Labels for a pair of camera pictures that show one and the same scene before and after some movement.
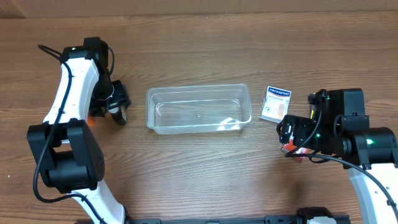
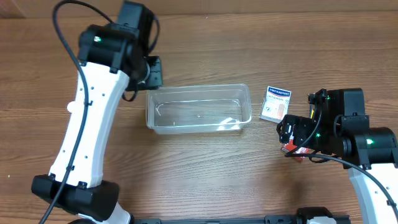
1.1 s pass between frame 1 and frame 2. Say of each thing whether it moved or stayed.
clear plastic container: stayed
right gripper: stayed
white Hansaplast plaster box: stayed
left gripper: moved
